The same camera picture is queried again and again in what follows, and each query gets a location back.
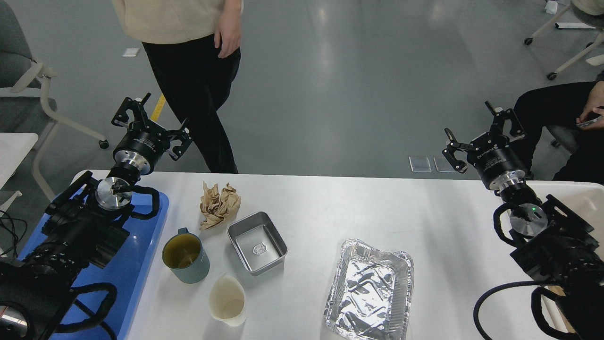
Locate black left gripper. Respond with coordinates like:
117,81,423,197
111,93,192,176

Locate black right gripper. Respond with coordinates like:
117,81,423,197
442,101,527,191

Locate teal mug yellow inside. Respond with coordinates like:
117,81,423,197
161,228,210,284

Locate square stainless steel tin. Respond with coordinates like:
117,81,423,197
228,212,288,276

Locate aluminium foil tray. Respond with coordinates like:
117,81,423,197
324,238,414,340

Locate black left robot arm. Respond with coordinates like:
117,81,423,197
0,94,192,340

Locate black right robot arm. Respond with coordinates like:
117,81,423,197
442,102,604,340

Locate clear floor plate right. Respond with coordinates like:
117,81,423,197
432,156,456,173

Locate clear floor plate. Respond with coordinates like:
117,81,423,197
409,156,432,173
432,156,456,173

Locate clear floor plate left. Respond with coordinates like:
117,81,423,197
409,156,432,173

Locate standing person in black trousers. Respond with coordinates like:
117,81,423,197
112,0,244,173

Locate crumpled brown paper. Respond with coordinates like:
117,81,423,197
199,182,242,230

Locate seated person in black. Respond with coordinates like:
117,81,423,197
510,72,604,185

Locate smartphone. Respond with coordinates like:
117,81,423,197
576,115,604,128

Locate white plastic bin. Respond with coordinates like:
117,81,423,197
529,180,604,332

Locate grey office chair left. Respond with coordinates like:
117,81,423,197
0,0,109,201

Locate white side table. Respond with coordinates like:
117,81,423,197
0,133,39,187

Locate white office chair right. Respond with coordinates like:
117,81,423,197
523,0,604,80

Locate white paper cup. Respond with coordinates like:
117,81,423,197
209,275,248,327

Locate blue plastic tray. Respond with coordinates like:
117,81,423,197
18,192,169,340

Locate black cables at left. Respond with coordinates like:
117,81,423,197
0,210,28,258

